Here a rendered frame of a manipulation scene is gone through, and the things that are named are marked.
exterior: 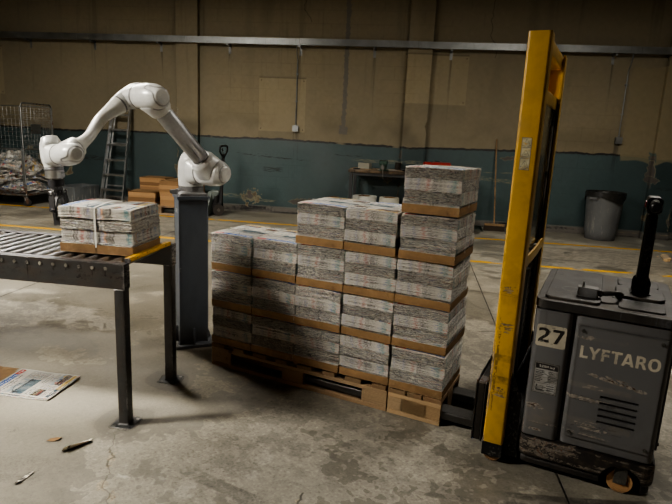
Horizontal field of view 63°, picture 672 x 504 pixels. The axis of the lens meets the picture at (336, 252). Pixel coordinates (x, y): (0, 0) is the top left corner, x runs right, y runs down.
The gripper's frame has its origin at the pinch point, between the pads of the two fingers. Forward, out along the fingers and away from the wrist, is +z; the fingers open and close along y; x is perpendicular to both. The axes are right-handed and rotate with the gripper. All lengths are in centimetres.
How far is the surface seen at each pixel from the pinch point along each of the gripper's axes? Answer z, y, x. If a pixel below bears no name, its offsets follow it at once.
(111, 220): -0.8, -18.8, -34.0
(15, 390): 90, -8, 35
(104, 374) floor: 94, 20, -1
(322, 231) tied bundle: 14, 13, -132
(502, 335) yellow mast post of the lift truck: 52, -46, -211
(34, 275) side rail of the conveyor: 22.2, -28.5, 1.3
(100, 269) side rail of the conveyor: 19.6, -32.5, -32.1
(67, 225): 1.2, -16.0, -11.1
